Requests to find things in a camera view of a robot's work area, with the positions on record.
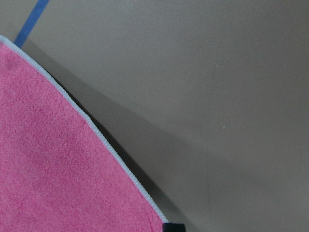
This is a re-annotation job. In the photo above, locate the pink and grey towel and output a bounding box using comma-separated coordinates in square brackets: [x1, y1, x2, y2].
[0, 37, 167, 232]

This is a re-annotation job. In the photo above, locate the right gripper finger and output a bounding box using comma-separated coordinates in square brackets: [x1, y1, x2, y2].
[162, 223, 186, 232]

